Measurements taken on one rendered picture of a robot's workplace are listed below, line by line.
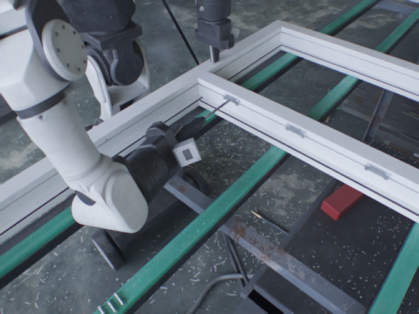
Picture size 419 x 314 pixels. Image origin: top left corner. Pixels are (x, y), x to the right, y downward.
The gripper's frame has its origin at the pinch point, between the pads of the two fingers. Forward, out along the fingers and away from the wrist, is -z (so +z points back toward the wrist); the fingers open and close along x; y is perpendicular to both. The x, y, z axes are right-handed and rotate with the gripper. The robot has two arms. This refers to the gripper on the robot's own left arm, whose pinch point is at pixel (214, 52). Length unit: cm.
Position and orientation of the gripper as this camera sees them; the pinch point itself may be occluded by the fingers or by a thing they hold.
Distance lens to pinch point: 94.3
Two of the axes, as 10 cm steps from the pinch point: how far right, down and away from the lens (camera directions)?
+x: 7.5, 4.6, -4.8
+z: -0.3, -6.9, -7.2
